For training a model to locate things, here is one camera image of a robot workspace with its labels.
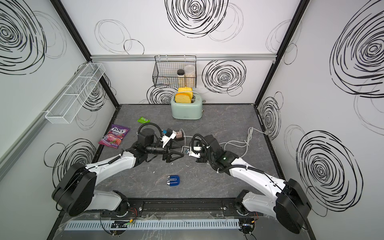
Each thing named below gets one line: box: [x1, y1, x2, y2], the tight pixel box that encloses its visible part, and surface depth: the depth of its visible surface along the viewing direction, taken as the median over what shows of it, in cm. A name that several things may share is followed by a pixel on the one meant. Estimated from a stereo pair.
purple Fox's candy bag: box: [98, 124, 131, 149], surface depth 101 cm
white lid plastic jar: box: [184, 65, 196, 88], surface depth 86 cm
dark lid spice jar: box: [177, 69, 185, 88], surface depth 87 cm
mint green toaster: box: [170, 94, 204, 120], surface depth 109 cm
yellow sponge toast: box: [175, 87, 194, 104], surface depth 103 cm
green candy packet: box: [137, 116, 151, 124], surface depth 111 cm
